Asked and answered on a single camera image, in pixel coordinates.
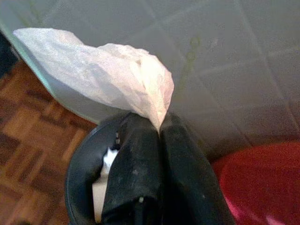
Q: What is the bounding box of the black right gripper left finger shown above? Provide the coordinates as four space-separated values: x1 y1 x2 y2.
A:
102 112 162 225

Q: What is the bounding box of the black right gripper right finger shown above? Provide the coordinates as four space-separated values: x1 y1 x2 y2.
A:
160 112 236 225

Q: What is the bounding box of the white tissue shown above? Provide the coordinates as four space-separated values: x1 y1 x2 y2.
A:
13 27 175 132

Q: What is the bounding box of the black round waste bin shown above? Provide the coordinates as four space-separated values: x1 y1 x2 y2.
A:
65 112 132 225

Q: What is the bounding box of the red plastic basin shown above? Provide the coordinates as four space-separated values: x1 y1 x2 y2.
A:
212 142 300 225

